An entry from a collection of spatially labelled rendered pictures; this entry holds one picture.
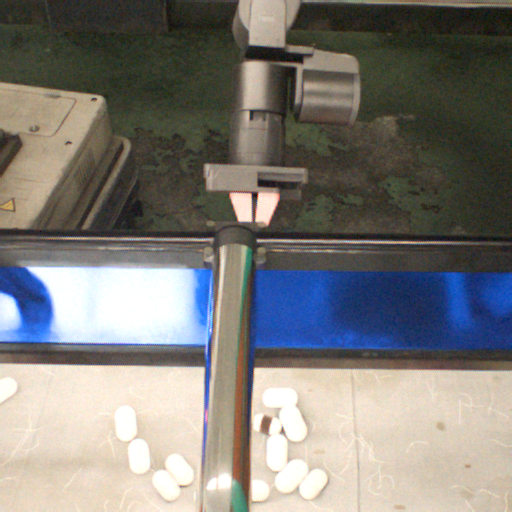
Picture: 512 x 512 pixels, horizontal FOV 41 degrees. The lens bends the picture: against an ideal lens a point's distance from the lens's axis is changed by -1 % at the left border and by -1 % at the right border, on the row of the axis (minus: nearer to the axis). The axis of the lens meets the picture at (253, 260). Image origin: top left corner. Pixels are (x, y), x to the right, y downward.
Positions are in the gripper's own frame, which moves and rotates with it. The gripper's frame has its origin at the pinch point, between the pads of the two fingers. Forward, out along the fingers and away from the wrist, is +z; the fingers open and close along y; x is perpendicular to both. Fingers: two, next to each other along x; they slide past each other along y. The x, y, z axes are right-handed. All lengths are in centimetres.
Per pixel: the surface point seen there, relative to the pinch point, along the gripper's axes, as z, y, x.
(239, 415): 6.9, -0.1, -40.8
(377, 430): 16.8, 13.5, 0.2
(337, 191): -22, 23, 130
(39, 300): 3.0, -11.4, -32.0
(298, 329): 4.0, 2.9, -31.7
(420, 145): -39, 50, 143
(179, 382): 13.4, -7.2, 3.8
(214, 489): 9.4, -0.9, -42.7
